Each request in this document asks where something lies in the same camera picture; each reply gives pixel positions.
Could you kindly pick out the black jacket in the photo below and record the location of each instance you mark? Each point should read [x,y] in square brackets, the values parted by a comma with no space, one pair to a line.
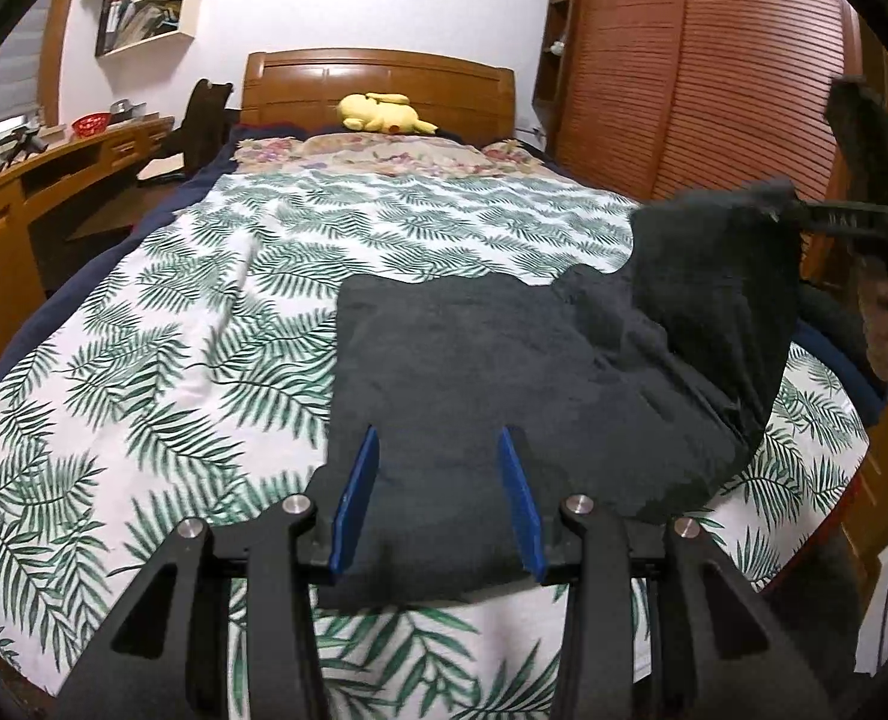
[489,360]

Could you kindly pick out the grey window blinds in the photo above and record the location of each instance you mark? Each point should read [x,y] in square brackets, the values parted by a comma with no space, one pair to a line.
[9,75]

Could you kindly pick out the wooden open shelf unit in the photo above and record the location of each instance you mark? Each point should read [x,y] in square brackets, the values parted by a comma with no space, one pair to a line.
[560,15]

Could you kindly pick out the leaf-print bed blanket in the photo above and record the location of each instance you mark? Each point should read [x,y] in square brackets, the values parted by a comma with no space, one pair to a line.
[189,360]

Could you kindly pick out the yellow plush toy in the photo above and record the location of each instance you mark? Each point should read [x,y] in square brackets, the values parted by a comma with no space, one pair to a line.
[380,114]

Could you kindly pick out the wooden window frame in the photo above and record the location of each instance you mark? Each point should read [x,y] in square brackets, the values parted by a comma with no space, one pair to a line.
[52,52]

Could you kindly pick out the row of shelf books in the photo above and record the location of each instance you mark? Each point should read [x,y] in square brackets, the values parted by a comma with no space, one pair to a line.
[125,19]

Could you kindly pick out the wooden louvered wardrobe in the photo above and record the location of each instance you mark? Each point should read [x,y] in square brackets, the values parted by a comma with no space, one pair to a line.
[714,52]

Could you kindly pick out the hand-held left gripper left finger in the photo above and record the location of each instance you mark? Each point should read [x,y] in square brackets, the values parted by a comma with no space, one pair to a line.
[358,502]

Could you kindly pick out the wooden bed headboard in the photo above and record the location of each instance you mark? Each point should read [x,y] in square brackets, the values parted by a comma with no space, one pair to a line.
[429,75]

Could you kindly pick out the red bowl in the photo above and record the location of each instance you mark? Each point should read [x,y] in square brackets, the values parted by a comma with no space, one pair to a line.
[90,124]

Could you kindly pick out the dark wooden chair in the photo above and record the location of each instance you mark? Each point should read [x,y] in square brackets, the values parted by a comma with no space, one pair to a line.
[204,120]

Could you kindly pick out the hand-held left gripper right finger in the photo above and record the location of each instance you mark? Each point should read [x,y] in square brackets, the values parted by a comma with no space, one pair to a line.
[523,517]

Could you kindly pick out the grey metal desk item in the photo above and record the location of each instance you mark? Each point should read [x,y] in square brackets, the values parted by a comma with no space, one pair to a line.
[127,109]

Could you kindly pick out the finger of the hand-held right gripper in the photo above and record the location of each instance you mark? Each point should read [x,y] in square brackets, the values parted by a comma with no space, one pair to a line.
[841,220]

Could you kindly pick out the floral pillow bedding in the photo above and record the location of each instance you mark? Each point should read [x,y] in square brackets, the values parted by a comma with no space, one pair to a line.
[384,154]

